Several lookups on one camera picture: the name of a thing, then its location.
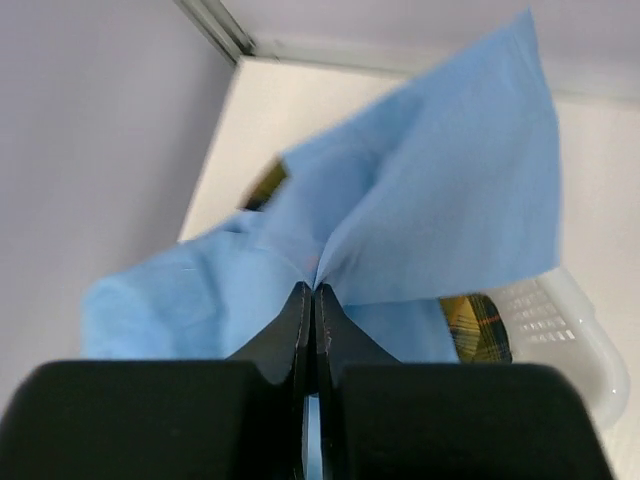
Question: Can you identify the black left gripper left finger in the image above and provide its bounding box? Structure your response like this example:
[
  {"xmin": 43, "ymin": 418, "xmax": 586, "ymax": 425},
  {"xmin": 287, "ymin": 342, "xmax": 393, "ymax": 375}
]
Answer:
[{"xmin": 229, "ymin": 282, "xmax": 312, "ymax": 479}]

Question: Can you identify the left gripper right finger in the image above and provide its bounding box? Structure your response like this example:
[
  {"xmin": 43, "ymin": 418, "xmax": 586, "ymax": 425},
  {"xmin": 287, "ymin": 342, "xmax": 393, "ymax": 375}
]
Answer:
[{"xmin": 313, "ymin": 284, "xmax": 400, "ymax": 479}]

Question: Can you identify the yellow plaid shirt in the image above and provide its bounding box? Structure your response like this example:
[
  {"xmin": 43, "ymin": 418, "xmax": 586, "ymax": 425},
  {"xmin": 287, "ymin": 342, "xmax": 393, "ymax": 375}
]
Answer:
[{"xmin": 439, "ymin": 293, "xmax": 513, "ymax": 364}]

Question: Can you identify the light blue shirt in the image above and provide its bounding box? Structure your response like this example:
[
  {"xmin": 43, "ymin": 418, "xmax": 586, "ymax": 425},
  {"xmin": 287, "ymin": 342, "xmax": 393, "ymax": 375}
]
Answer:
[{"xmin": 83, "ymin": 11, "xmax": 561, "ymax": 362}]

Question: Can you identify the white plastic basket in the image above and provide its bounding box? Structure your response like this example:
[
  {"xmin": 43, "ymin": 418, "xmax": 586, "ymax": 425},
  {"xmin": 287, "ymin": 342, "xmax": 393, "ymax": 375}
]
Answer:
[{"xmin": 484, "ymin": 267, "xmax": 630, "ymax": 429}]

